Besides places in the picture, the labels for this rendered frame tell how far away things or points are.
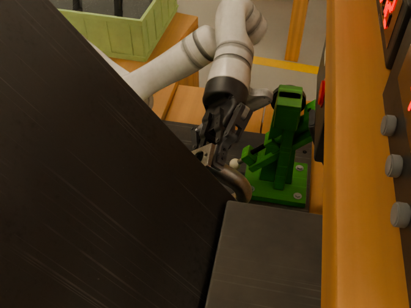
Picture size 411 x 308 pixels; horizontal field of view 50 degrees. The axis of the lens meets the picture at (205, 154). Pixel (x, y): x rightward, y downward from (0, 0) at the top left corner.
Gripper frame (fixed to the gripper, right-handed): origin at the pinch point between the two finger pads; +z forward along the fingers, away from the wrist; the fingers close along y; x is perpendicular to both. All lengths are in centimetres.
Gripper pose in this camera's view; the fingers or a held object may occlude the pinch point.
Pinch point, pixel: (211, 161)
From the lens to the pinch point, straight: 69.9
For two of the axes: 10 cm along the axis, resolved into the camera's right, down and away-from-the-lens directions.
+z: -1.9, 8.6, -4.7
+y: 6.4, -2.6, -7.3
